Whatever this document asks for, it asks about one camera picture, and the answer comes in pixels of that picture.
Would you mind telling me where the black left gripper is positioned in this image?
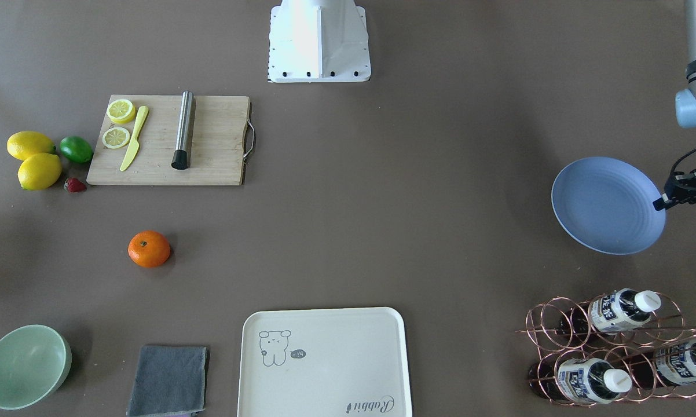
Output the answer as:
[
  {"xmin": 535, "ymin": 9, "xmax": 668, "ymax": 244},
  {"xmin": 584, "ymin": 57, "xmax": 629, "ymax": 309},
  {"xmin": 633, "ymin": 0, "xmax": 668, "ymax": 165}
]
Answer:
[{"xmin": 653, "ymin": 156, "xmax": 696, "ymax": 211}]

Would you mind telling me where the blue round plate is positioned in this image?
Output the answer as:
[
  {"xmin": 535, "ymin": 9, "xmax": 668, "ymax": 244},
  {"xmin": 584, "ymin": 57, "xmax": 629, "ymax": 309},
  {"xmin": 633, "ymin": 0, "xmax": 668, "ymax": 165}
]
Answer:
[{"xmin": 550, "ymin": 156, "xmax": 666, "ymax": 255}]

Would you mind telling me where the orange fruit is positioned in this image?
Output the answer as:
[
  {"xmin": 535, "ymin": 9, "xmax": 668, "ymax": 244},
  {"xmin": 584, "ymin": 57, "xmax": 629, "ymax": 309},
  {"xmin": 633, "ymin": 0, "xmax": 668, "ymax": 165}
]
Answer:
[{"xmin": 127, "ymin": 230, "xmax": 171, "ymax": 268}]

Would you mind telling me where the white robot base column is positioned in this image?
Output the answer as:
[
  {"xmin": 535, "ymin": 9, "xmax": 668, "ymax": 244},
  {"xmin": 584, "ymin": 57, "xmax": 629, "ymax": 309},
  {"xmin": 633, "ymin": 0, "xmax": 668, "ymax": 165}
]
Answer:
[{"xmin": 267, "ymin": 1, "xmax": 372, "ymax": 83}]

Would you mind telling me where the top drink bottle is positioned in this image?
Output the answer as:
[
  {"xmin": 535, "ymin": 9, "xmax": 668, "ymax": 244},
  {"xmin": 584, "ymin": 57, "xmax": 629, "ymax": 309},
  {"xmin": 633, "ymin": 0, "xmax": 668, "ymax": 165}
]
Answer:
[{"xmin": 556, "ymin": 288, "xmax": 661, "ymax": 339}]

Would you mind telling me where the drink bottle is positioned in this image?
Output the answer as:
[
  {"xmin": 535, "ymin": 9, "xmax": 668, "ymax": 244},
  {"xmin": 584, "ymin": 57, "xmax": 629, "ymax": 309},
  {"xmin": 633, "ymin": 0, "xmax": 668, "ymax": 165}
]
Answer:
[
  {"xmin": 528, "ymin": 358, "xmax": 633, "ymax": 406},
  {"xmin": 556, "ymin": 288, "xmax": 661, "ymax": 339},
  {"xmin": 629, "ymin": 339, "xmax": 696, "ymax": 389}
]

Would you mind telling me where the lower drink bottle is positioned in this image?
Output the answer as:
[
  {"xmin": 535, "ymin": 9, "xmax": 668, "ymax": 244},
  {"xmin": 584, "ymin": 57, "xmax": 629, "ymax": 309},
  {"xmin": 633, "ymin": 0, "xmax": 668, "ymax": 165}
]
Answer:
[
  {"xmin": 629, "ymin": 339, "xmax": 696, "ymax": 389},
  {"xmin": 528, "ymin": 358, "xmax": 633, "ymax": 406}
]

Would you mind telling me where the cream rabbit tray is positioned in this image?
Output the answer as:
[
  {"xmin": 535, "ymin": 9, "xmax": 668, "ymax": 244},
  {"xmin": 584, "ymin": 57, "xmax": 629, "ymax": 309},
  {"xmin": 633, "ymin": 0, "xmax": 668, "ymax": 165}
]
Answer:
[{"xmin": 237, "ymin": 306, "xmax": 413, "ymax": 416}]

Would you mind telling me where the wooden cutting board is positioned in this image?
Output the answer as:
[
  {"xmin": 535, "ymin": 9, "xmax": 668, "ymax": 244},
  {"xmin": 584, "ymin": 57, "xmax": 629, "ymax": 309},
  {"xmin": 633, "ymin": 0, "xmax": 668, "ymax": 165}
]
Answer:
[{"xmin": 87, "ymin": 94, "xmax": 252, "ymax": 186}]

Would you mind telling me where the steel muddler black tip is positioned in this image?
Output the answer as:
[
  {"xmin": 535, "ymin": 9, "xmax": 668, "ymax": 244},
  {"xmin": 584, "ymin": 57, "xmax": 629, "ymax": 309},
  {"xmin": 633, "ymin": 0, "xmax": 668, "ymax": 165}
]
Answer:
[{"xmin": 171, "ymin": 90, "xmax": 195, "ymax": 170}]

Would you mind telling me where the grey folded cloth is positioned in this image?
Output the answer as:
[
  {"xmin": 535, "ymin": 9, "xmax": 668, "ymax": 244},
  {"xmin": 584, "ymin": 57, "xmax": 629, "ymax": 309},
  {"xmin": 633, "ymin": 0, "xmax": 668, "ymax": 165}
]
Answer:
[{"xmin": 126, "ymin": 344, "xmax": 210, "ymax": 416}]

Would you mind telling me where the yellow plastic knife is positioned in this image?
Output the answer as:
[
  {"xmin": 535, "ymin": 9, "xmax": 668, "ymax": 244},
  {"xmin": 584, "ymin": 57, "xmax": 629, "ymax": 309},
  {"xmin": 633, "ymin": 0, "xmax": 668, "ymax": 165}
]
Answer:
[{"xmin": 119, "ymin": 105, "xmax": 149, "ymax": 171}]

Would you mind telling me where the thick lemon half slice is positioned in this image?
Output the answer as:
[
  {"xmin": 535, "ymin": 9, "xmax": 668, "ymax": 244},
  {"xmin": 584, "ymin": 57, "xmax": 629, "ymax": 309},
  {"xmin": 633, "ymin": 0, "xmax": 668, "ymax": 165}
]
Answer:
[{"xmin": 105, "ymin": 98, "xmax": 137, "ymax": 124}]

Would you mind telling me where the green lime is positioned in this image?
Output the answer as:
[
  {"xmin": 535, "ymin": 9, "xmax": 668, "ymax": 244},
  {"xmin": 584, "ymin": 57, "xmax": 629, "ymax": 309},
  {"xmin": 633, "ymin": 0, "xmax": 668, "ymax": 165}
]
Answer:
[{"xmin": 59, "ymin": 136, "xmax": 93, "ymax": 163}]

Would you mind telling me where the red strawberry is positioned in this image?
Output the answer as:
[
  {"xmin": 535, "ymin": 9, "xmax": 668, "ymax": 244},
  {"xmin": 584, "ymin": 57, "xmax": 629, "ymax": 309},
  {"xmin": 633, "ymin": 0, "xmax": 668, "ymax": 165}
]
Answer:
[{"xmin": 63, "ymin": 177, "xmax": 87, "ymax": 193}]

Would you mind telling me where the lower yellow lemon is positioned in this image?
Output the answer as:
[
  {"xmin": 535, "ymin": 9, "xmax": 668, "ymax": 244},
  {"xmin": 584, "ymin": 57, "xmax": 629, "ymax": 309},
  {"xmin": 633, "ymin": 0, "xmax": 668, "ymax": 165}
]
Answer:
[{"xmin": 17, "ymin": 153, "xmax": 62, "ymax": 191}]

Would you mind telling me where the yellow lemon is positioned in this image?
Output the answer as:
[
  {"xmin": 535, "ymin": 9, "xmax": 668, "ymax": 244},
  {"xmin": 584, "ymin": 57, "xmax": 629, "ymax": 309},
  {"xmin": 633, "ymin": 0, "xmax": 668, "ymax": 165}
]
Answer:
[
  {"xmin": 17, "ymin": 153, "xmax": 62, "ymax": 191},
  {"xmin": 6, "ymin": 130, "xmax": 55, "ymax": 161}
]

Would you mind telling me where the upper yellow lemon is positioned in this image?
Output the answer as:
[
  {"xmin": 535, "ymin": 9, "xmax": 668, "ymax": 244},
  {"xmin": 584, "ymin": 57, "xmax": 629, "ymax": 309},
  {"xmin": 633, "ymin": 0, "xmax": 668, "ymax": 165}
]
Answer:
[{"xmin": 6, "ymin": 130, "xmax": 55, "ymax": 161}]

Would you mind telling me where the light green bowl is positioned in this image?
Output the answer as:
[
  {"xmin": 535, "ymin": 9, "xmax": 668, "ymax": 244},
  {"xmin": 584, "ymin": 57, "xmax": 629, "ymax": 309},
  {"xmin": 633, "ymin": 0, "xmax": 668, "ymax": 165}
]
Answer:
[{"xmin": 0, "ymin": 324, "xmax": 72, "ymax": 410}]

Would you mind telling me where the copper wire bottle rack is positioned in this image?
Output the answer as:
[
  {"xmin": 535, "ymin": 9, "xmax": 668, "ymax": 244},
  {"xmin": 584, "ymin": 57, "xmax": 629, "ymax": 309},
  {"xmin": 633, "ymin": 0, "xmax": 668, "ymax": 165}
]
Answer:
[{"xmin": 523, "ymin": 288, "xmax": 696, "ymax": 407}]

